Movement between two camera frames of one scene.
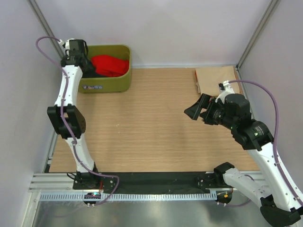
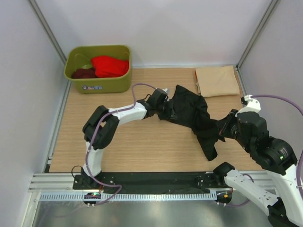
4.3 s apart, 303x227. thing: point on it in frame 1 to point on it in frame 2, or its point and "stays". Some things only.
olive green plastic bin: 119,84 stays
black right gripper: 194,111 to 224,131
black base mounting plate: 149,180 stays
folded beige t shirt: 209,78 stays
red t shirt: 110,66 stays
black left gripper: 89,66 to 164,101
